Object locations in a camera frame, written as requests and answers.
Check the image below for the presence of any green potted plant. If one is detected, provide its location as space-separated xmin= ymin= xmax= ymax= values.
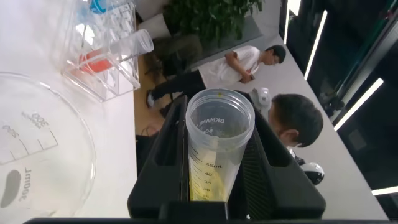
xmin=164 ymin=0 xmax=262 ymax=47

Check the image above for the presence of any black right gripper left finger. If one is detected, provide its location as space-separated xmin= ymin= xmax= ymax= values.
xmin=127 ymin=95 xmax=190 ymax=218

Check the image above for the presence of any standing person in white shirt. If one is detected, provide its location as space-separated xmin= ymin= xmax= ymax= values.
xmin=146 ymin=45 xmax=287 ymax=110

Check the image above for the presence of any glass beaker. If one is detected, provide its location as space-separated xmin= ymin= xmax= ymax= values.
xmin=0 ymin=72 xmax=97 ymax=218

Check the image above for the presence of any dark chair with jacket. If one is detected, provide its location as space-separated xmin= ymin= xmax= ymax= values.
xmin=149 ymin=34 xmax=203 ymax=78

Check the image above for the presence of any yellow pigment test tube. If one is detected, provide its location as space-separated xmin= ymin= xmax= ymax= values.
xmin=185 ymin=88 xmax=256 ymax=202

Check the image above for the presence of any red pigment test tube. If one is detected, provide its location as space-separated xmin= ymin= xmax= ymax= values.
xmin=77 ymin=29 xmax=155 ymax=75

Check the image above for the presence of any white plant pot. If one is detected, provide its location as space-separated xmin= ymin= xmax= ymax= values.
xmin=138 ymin=14 xmax=172 ymax=40

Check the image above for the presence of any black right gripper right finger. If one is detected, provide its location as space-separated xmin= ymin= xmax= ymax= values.
xmin=229 ymin=107 xmax=326 ymax=218

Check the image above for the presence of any clear acrylic test tube rack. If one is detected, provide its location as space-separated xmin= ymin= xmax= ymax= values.
xmin=62 ymin=0 xmax=141 ymax=103

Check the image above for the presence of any seated person in black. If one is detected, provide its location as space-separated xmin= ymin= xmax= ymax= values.
xmin=236 ymin=90 xmax=324 ymax=175

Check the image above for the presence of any white headset on neck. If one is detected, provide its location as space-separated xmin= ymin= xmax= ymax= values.
xmin=248 ymin=86 xmax=273 ymax=113

